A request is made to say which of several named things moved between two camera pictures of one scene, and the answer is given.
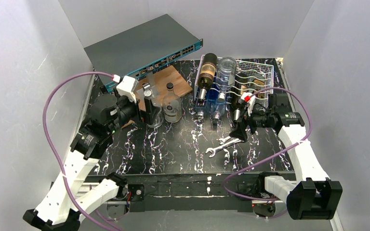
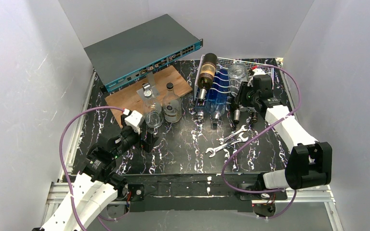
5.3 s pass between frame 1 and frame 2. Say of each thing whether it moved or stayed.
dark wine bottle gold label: stayed
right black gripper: moved
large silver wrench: stayed
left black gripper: moved
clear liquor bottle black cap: stayed
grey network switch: stayed
